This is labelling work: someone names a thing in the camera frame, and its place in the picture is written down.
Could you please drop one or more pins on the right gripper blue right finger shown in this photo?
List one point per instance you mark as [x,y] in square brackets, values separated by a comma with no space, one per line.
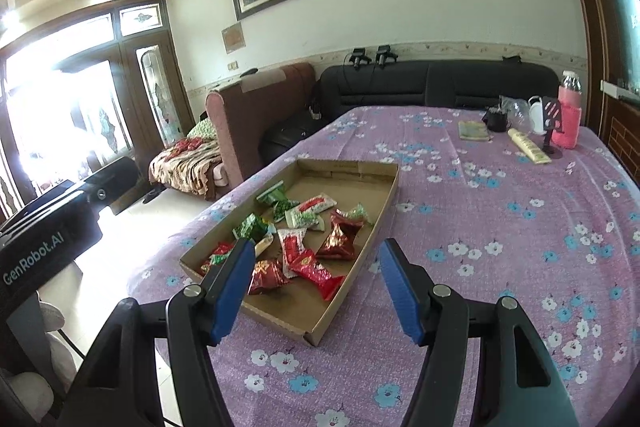
[517,383]

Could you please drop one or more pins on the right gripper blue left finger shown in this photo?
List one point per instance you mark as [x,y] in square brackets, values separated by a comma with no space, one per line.
[191,321]

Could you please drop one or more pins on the small red candy packet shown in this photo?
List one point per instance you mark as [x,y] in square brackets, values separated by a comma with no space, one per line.
[218,255]

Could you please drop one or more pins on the dark green foil bag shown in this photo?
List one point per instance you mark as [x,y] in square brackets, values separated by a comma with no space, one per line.
[272,195]

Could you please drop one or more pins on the small red wrapper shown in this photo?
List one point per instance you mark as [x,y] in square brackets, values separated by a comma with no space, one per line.
[307,266]

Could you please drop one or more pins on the dark red foil bag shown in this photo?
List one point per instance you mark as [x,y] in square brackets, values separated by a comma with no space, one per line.
[340,243]

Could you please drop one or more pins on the cream green snack packet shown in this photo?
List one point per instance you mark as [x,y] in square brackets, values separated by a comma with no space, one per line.
[304,219]

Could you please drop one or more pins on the clear green cake packet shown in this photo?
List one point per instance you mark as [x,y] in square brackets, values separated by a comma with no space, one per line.
[356,214]

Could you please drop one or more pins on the white packet red square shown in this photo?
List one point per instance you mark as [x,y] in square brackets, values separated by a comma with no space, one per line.
[317,204]

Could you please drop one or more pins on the large red snack bag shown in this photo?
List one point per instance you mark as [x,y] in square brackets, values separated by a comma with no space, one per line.
[266,276]

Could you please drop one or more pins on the green bag yellow label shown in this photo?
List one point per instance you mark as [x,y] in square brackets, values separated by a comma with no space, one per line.
[254,227]

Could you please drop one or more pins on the clear green candy wrapper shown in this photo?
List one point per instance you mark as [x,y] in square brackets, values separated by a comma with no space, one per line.
[281,207]

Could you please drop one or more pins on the white red snack packet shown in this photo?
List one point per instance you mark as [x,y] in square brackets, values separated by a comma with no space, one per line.
[292,246]

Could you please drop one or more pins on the white gloved left hand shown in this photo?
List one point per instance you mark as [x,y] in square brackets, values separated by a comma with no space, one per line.
[49,369]

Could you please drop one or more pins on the floral blanket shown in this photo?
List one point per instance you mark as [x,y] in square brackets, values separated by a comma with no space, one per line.
[192,165]

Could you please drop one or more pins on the purple floral tablecloth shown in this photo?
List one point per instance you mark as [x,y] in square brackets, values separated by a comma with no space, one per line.
[562,238]

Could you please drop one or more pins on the brown armchair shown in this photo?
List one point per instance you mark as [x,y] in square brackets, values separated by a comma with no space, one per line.
[244,109]

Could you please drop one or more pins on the cream lotion tube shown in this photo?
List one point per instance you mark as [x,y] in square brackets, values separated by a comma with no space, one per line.
[532,151]

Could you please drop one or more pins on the shallow cardboard box tray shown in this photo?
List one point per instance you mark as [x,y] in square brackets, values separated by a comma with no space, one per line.
[297,309]

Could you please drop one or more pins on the olive green notebook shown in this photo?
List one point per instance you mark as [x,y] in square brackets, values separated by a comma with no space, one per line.
[475,131]

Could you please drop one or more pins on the black phone stand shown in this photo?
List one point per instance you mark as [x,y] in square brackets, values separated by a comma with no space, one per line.
[551,121]

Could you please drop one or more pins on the black pen cup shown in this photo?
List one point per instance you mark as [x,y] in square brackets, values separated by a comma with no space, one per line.
[496,120]

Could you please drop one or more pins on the clear plastic cup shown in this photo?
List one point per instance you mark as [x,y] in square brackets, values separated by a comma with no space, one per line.
[517,113]

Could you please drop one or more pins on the black sofa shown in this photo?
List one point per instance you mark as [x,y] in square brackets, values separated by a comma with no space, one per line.
[469,84]

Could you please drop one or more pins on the black clamp on sofa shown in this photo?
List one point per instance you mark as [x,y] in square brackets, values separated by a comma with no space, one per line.
[359,58]

